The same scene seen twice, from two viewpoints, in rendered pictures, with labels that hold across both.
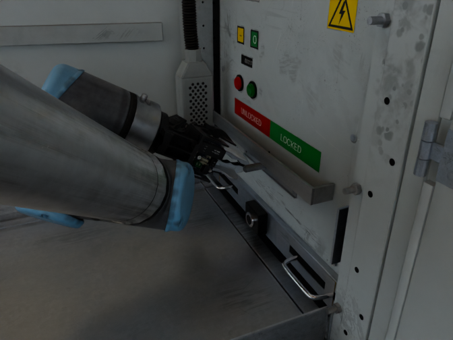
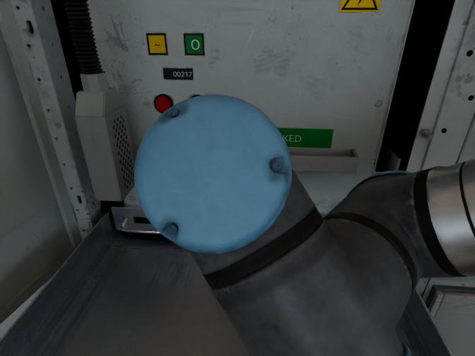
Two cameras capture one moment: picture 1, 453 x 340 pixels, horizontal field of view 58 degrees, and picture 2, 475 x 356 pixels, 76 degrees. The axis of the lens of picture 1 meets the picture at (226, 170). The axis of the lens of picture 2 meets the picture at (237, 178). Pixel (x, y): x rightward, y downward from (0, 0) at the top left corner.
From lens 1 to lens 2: 0.61 m
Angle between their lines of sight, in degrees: 54
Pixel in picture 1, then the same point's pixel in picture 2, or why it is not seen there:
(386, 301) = not seen: hidden behind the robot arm
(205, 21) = (54, 38)
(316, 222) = (328, 191)
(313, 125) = (319, 109)
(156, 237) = (177, 326)
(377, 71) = (456, 32)
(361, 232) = (431, 162)
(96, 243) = not seen: outside the picture
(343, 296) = not seen: hidden behind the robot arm
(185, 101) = (113, 147)
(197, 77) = (114, 110)
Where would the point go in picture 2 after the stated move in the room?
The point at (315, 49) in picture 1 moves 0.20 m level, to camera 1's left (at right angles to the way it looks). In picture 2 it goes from (319, 36) to (266, 46)
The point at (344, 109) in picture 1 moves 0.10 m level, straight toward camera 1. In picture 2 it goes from (366, 82) to (436, 92)
